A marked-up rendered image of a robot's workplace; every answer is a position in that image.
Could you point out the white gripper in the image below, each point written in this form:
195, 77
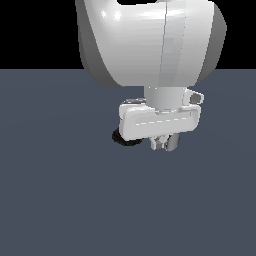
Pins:
160, 124

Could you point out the black faucet base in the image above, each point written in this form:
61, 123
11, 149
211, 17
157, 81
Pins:
117, 137

